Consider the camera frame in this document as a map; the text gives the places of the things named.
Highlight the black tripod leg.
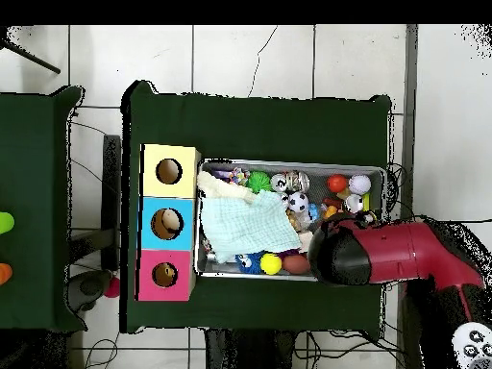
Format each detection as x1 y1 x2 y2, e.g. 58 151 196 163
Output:
0 36 62 75

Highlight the white baseball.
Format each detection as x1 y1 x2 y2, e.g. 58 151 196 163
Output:
348 174 373 196

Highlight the wooden box with three holes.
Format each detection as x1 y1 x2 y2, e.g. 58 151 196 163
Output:
136 143 202 303

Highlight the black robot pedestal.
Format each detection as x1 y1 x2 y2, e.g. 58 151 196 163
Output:
205 328 297 369

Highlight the green spiky ball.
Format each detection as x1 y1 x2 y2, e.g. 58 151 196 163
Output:
246 171 273 193

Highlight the brown toy football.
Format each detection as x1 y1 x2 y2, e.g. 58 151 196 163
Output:
282 254 311 275

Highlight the black power cable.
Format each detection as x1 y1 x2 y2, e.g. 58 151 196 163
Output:
416 214 492 225

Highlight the clear mesh bin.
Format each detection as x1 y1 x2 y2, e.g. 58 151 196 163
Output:
193 158 386 284

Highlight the yellow smiley ball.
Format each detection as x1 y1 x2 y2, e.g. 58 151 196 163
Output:
259 252 283 277

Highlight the cream waffle cloth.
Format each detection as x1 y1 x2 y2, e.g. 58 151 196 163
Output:
196 170 258 205

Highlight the yellow duck toy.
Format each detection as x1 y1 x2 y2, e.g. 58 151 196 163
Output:
156 263 178 286

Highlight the small soccer ball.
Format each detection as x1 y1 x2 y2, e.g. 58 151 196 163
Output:
287 191 309 213

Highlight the mint green cloth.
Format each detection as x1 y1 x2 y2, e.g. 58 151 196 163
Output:
200 189 303 264

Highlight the orange ball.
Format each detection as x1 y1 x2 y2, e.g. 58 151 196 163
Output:
327 173 348 194

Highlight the dark green table cloth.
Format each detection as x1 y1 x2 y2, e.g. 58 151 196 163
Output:
0 86 87 332
119 80 393 339

